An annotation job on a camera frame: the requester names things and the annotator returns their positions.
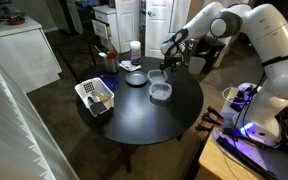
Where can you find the black bin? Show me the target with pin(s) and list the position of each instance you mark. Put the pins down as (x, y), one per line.
(214, 50)

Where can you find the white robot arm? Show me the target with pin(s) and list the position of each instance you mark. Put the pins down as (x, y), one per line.
(277, 50)

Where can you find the white wipes canister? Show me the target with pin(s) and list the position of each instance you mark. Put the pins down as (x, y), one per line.
(135, 53)

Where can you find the blue bowl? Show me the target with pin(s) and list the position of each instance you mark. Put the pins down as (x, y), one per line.
(112, 80)

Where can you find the white slatted panel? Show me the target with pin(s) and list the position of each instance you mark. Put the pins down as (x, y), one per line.
(7, 133)

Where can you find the white cabinet door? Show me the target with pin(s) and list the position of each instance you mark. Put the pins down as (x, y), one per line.
(127, 23)

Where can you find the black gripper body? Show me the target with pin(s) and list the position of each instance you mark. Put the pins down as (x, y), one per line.
(174, 60)

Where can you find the black spatula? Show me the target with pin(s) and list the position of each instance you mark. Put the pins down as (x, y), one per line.
(98, 108)

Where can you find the white counter cabinet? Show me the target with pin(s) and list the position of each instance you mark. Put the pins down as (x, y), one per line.
(20, 53)

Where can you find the black table leg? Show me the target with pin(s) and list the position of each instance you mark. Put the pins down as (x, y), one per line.
(127, 160)
(180, 136)

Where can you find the grey square grid tool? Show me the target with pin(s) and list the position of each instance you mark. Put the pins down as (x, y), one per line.
(88, 86)

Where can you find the clear plastic lunch box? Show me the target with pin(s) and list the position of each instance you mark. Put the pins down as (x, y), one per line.
(160, 90)
(157, 76)

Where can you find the light wooden bench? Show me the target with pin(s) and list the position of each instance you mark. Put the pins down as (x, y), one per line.
(214, 160)

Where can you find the metal utensil cup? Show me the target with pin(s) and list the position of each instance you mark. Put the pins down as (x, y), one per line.
(111, 65)

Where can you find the white door with knob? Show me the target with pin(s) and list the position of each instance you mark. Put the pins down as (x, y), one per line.
(157, 30)

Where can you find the white plastic basket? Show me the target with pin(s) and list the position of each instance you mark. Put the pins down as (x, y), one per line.
(81, 92)

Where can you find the red utensil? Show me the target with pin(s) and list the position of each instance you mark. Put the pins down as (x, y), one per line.
(110, 55)

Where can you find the black orange spring clamp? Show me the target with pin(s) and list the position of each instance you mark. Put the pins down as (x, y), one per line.
(204, 127)
(215, 114)

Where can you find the dark round plate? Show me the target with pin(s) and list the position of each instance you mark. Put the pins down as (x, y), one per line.
(136, 78)

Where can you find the black rail bar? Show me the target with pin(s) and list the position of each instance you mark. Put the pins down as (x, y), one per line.
(244, 158)

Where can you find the crumpled foil packet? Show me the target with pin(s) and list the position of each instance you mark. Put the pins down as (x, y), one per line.
(129, 66)

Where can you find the grey robot mounting plate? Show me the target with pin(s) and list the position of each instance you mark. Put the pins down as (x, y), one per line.
(267, 156)

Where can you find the red shallow bowl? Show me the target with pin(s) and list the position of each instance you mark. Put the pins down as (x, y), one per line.
(16, 21)

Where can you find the wooden spoon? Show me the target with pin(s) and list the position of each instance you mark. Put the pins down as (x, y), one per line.
(102, 97)

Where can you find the white drawer unit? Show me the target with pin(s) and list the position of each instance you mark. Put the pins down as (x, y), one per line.
(105, 20)

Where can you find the white trash can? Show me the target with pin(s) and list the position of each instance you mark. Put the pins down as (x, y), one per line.
(196, 65)

